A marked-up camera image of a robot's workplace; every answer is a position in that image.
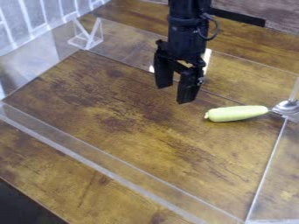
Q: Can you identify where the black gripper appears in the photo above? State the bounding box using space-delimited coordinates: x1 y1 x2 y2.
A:
154 15 210 104

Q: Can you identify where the green handled metal spoon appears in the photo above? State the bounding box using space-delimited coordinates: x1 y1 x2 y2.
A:
205 100 299 123

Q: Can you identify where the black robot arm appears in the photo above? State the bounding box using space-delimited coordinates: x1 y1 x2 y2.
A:
154 0 212 104

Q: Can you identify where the black strip on table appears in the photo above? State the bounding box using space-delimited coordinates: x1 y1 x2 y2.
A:
212 8 268 27

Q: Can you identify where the black cable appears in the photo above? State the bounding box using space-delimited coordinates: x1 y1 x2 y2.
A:
197 12 221 42

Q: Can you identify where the clear acrylic enclosure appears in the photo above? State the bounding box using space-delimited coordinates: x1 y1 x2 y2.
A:
0 17 299 224

